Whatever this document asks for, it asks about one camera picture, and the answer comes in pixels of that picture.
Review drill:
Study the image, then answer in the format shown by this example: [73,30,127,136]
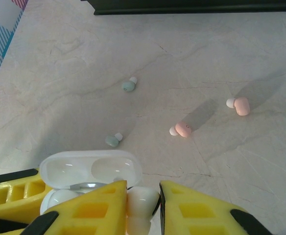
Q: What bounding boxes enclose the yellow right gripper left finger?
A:
[0,180,128,235]

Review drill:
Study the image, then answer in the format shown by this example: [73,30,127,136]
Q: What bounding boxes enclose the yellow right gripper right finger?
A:
[159,180,275,235]

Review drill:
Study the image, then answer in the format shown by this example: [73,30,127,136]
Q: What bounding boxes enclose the white earbud charging case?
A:
[39,150,143,217]

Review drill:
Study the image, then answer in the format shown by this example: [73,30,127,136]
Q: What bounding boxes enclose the pink wireless earbud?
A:
[226,96,251,116]
[169,121,193,139]

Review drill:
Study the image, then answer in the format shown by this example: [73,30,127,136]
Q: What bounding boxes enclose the green wireless earbud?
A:
[105,132,123,148]
[121,76,138,93]

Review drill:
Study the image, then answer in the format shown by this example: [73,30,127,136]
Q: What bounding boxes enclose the black folding chessboard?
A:
[80,0,286,16]

